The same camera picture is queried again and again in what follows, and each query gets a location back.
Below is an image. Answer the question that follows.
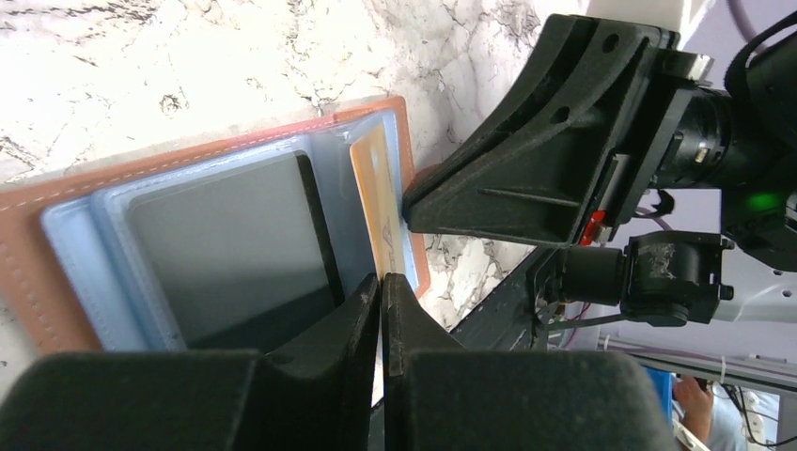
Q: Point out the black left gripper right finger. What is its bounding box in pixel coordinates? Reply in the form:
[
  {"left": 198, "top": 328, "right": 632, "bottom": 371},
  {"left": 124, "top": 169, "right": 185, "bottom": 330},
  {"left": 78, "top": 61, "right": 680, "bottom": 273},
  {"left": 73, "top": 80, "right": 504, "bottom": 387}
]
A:
[{"left": 382, "top": 273, "right": 676, "bottom": 450}]

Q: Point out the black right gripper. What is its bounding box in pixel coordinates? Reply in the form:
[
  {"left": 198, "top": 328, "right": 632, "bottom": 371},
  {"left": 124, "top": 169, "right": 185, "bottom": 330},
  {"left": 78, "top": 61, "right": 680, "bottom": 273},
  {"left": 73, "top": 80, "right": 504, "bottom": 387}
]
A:
[{"left": 402, "top": 14, "right": 796, "bottom": 327}]

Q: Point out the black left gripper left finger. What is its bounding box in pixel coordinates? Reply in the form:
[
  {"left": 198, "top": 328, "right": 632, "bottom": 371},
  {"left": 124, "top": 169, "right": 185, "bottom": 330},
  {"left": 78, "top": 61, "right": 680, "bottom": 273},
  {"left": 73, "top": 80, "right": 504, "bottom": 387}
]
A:
[{"left": 1, "top": 274, "right": 380, "bottom": 450}]

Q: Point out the dark card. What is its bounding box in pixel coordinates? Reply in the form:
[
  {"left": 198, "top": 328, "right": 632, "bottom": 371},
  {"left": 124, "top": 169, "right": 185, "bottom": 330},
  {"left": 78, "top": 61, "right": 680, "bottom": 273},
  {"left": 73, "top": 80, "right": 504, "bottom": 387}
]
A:
[{"left": 128, "top": 151, "right": 344, "bottom": 351}]

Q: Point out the brown leather card holder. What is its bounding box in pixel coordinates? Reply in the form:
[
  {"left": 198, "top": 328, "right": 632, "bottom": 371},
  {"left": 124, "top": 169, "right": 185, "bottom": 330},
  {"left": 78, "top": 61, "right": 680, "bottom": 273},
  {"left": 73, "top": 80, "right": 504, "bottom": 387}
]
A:
[{"left": 1, "top": 96, "right": 415, "bottom": 355}]

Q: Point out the yellow card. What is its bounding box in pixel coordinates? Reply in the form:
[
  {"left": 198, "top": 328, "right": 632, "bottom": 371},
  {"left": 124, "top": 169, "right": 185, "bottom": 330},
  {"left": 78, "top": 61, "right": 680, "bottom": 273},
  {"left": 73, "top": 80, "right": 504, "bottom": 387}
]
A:
[{"left": 350, "top": 125, "right": 405, "bottom": 278}]

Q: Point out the bystander hand in background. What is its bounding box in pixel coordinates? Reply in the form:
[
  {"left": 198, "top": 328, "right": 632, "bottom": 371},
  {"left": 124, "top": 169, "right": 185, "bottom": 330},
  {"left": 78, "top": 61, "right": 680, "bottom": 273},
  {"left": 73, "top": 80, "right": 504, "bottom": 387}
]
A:
[{"left": 673, "top": 375, "right": 714, "bottom": 443}]

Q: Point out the blue plastic box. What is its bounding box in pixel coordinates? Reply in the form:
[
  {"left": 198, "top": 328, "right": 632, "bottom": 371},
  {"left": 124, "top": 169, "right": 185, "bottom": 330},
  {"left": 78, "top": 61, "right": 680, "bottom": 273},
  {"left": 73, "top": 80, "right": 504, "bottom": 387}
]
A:
[{"left": 645, "top": 367, "right": 673, "bottom": 425}]

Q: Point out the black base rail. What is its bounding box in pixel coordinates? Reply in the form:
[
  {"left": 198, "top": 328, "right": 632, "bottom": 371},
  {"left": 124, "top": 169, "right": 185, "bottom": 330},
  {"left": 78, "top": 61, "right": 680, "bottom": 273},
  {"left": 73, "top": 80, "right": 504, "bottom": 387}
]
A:
[{"left": 451, "top": 249, "right": 558, "bottom": 350}]

